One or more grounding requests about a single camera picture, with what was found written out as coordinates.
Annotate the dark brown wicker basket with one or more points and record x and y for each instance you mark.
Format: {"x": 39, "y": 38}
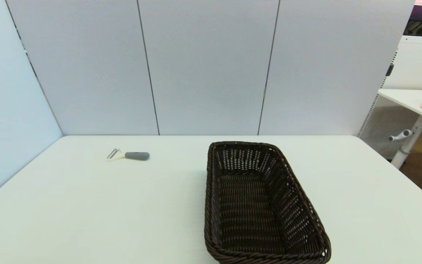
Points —
{"x": 233, "y": 205}

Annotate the white side desk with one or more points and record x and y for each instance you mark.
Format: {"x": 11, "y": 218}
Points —
{"x": 408, "y": 99}

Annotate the white perforated partition panel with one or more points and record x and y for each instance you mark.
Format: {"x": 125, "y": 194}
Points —
{"x": 419, "y": 62}

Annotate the white side table leg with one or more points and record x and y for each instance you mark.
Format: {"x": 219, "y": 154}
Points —
{"x": 408, "y": 146}

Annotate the black partition clip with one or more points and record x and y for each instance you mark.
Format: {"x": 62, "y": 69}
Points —
{"x": 389, "y": 69}

